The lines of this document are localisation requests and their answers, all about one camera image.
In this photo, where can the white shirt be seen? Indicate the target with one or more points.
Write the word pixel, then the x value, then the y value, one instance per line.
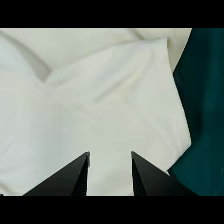
pixel 100 110

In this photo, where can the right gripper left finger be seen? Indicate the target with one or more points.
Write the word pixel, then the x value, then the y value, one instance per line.
pixel 71 180

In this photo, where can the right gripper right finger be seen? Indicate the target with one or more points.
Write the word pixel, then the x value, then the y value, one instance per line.
pixel 150 181

